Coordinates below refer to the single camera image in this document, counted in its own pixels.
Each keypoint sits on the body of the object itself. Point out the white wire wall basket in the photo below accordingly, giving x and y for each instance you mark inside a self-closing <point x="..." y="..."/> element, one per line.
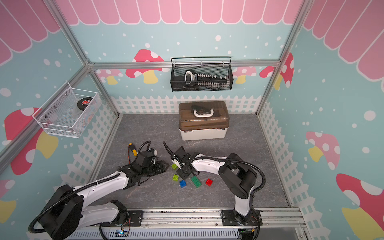
<point x="59" y="116"/>

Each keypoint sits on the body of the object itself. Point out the red lego brick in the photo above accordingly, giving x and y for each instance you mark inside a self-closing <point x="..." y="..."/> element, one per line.
<point x="209" y="182"/>

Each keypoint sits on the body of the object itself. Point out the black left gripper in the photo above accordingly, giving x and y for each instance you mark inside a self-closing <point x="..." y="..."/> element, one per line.
<point x="160" y="166"/>

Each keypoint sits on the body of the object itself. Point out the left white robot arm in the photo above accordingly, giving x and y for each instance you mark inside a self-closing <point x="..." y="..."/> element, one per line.
<point x="71" y="208"/>

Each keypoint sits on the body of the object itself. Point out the socket wrench bit set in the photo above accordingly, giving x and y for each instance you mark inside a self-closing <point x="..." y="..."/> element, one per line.
<point x="204" y="82"/>

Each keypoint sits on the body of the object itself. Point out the black tape roll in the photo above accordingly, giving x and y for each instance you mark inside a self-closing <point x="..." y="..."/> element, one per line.
<point x="83" y="103"/>

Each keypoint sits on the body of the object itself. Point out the brown translucent box lid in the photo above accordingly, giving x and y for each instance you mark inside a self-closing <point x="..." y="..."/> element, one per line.
<point x="203" y="115"/>

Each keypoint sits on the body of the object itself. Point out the white storage box base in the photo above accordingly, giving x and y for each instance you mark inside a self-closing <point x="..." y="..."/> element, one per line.
<point x="203" y="134"/>

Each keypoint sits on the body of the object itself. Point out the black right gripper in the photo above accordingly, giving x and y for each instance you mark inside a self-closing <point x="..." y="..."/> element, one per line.
<point x="179" y="173"/>

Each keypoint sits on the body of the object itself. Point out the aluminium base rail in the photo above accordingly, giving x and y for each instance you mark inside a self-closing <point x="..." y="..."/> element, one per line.
<point x="213" y="217"/>

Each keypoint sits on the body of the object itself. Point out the yellow black screwdriver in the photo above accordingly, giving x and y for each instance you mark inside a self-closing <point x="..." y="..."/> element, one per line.
<point x="132" y="148"/>

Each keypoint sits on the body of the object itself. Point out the green long lego brick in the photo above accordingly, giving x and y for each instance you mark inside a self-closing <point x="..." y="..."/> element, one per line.
<point x="197" y="183"/>

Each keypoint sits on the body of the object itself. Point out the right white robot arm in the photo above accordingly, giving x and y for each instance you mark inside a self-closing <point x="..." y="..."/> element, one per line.
<point x="242" y="178"/>

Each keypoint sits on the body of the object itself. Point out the blue lego brick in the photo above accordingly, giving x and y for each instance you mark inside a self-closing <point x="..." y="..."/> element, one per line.
<point x="183" y="183"/>

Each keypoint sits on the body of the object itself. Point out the black wire wall basket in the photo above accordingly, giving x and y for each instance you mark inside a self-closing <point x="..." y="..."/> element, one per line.
<point x="220" y="66"/>

